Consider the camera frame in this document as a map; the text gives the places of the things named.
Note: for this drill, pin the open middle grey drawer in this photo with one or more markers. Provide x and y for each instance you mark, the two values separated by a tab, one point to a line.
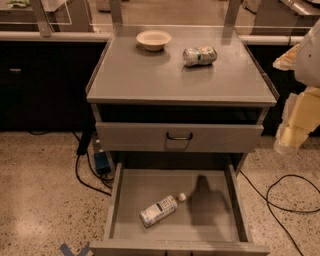
210	222

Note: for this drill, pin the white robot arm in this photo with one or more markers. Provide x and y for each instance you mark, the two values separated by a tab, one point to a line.
307	69

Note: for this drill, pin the closed top grey drawer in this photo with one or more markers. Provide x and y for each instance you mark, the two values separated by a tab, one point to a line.
165	137

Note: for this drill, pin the black drawer handle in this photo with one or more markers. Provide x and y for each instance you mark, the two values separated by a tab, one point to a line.
179	138

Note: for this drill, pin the crushed green white can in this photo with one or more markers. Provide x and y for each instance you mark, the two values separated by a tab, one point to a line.
199	56

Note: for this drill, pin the blue plastic bottle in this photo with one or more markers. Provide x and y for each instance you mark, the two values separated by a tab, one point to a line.
161	209

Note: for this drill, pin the beige bowl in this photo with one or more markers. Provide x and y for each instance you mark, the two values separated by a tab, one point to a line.
153	40

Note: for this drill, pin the dark back counter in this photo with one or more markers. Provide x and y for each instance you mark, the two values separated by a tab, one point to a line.
48	51

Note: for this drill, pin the blue power box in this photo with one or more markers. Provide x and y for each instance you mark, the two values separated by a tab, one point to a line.
101	163

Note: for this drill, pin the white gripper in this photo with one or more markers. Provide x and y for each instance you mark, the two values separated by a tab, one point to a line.
308	61

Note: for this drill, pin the grey cabinet with counter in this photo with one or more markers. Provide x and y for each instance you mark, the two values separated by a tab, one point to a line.
133	85

